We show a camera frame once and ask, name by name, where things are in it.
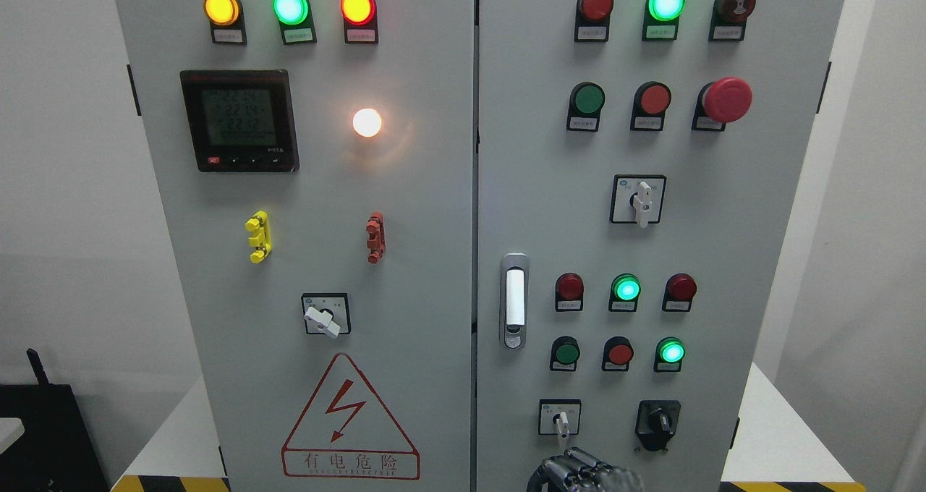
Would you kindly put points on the red push button lower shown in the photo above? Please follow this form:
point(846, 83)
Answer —
point(617, 354)

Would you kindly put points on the green indicator light left door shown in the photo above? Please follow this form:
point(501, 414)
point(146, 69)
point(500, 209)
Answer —
point(296, 21)

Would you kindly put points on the grey left cabinet door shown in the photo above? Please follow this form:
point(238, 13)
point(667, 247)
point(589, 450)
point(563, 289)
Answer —
point(410, 312)

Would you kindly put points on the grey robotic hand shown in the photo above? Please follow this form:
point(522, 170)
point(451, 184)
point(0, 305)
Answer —
point(578, 470)

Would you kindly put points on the grey cabinet door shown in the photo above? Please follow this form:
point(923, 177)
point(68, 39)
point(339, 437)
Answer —
point(410, 312)
point(546, 192)

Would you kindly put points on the red lit indicator light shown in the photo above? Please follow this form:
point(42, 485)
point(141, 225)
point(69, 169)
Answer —
point(360, 21)

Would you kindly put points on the white rotary switch left door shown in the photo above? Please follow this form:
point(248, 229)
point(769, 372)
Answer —
point(326, 314)

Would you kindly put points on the green push button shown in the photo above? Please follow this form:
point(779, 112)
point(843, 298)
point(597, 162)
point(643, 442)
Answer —
point(585, 104)
point(565, 353)

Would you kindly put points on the dark red buzzer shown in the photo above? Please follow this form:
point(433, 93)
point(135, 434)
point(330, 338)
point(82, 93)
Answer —
point(729, 19)

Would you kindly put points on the red push button upper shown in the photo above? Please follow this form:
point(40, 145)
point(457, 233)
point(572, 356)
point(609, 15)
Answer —
point(651, 102)

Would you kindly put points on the red electric warning sticker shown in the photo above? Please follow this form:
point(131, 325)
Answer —
point(347, 431)

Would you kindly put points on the yellow terminal connector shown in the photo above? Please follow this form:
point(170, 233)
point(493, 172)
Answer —
point(260, 236)

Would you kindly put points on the dark red indicator middle right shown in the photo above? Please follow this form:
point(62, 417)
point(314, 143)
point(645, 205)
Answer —
point(679, 293)

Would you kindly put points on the white rotary switch lower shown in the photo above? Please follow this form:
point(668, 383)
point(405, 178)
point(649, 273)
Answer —
point(560, 418)

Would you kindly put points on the dark red indicator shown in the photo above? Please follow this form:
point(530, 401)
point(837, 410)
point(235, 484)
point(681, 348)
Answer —
point(569, 291)
point(592, 20)
point(679, 293)

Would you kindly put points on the white rotary switch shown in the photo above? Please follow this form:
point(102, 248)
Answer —
point(637, 199)
point(560, 418)

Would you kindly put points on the dark red top indicator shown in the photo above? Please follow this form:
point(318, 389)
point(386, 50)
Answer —
point(592, 20)

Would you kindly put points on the white rotary switch upper right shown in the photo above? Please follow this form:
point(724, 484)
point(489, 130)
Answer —
point(637, 199)

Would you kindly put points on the grey right cabinet door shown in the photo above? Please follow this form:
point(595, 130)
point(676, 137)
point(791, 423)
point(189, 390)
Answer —
point(546, 192)

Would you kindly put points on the red push button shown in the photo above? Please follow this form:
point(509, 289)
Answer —
point(617, 354)
point(651, 102)

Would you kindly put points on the dark red indicator middle left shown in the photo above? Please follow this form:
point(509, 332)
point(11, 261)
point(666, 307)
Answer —
point(569, 291)

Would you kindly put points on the yellow indicator light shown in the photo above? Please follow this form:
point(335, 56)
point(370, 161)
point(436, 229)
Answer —
point(226, 19)

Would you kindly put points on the green push button lower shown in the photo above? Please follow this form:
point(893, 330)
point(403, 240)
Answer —
point(565, 353)

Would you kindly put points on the black rotary knob switch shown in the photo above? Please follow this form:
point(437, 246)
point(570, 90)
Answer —
point(656, 423)

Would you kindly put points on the green indicator middle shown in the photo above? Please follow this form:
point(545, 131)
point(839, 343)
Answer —
point(625, 293)

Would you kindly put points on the silver door handle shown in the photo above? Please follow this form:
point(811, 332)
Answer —
point(513, 299)

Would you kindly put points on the green top right indicator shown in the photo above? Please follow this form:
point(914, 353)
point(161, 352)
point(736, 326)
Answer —
point(662, 20)

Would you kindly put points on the green lit indicator lower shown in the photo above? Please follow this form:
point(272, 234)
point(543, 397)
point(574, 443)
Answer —
point(669, 354)

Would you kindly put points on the black digital power meter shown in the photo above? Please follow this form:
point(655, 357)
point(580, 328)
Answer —
point(241, 120)

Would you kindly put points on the red terminal connector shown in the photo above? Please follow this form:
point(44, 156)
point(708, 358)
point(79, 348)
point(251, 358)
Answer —
point(376, 237)

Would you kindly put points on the green push button upper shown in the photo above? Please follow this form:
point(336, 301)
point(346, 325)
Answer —
point(585, 104)

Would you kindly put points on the white glowing indicator light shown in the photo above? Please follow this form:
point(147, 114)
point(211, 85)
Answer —
point(367, 123)

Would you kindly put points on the red emergency stop button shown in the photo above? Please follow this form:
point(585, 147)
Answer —
point(721, 102)

